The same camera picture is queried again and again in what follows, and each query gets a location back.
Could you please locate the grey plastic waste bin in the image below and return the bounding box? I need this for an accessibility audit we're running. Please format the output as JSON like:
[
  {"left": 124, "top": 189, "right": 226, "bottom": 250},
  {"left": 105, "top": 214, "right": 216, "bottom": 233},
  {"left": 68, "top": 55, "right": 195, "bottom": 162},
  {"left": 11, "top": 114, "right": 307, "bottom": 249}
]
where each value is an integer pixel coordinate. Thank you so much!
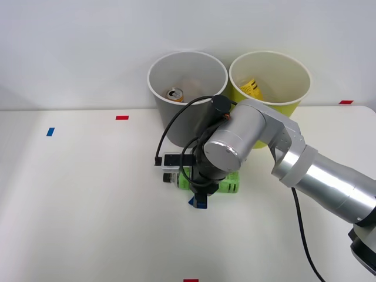
[{"left": 146, "top": 51, "right": 229, "bottom": 149}]

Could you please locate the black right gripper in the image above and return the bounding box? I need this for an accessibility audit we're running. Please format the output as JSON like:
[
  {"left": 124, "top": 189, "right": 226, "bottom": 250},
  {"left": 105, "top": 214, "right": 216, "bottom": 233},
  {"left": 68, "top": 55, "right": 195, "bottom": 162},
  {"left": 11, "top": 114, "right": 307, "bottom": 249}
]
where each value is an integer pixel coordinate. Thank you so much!
[{"left": 187, "top": 167, "right": 227, "bottom": 210}]

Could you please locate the yellow-green plastic waste bin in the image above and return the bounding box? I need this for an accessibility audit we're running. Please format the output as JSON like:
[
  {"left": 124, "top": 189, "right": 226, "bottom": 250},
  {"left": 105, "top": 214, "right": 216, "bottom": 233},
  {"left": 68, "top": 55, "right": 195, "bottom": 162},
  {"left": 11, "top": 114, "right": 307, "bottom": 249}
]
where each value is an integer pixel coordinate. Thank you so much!
[{"left": 228, "top": 51, "right": 311, "bottom": 150}]

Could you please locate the green label plastic bottle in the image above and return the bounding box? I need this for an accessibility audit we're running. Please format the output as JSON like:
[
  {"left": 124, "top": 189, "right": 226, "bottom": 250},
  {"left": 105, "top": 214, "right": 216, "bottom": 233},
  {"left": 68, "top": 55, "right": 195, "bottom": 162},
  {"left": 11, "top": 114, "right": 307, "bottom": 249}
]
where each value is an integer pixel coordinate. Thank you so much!
[{"left": 162, "top": 171, "right": 241, "bottom": 196}]

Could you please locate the orange drink can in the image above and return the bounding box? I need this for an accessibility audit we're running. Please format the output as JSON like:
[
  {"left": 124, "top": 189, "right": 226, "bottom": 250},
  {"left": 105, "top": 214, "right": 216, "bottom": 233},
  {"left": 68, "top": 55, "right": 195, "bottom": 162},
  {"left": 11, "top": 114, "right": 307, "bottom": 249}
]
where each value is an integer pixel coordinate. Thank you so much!
[{"left": 166, "top": 87, "right": 185, "bottom": 103}]

